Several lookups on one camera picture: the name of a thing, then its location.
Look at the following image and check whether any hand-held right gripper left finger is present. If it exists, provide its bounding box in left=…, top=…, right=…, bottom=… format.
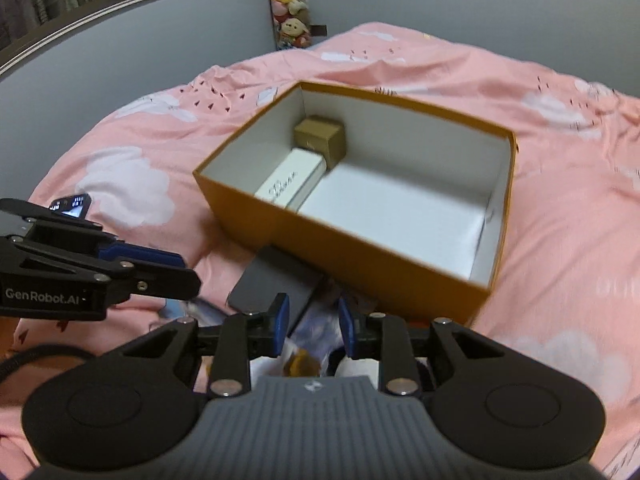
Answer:
left=107, top=294, right=291, bottom=398

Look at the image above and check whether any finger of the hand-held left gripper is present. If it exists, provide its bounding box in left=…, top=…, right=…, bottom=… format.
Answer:
left=99, top=240, right=185, bottom=267
left=95, top=259, right=202, bottom=306

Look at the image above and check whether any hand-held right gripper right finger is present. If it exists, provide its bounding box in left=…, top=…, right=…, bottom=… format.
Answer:
left=339, top=297, right=521, bottom=397

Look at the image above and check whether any brown plush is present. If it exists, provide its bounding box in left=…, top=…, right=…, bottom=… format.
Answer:
left=280, top=340, right=321, bottom=378

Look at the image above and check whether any orange cardboard box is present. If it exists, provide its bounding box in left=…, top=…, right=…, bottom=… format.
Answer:
left=193, top=80, right=517, bottom=326

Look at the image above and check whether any dark flat case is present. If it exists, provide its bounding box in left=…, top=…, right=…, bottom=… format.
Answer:
left=227, top=245, right=326, bottom=333

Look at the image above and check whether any pink cloud-print blanket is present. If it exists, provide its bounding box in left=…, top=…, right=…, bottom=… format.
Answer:
left=0, top=21, right=640, bottom=480

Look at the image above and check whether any white rectangular box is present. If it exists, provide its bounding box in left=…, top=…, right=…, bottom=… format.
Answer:
left=254, top=147, right=328, bottom=211

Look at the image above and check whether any small gold box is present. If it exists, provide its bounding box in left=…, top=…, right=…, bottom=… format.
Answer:
left=293, top=116, right=346, bottom=171

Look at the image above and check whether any hanging column of plush toys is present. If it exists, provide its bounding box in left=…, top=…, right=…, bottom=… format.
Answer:
left=266, top=0, right=313, bottom=51

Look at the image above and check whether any black cable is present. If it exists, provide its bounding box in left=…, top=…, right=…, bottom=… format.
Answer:
left=0, top=344, right=96, bottom=396

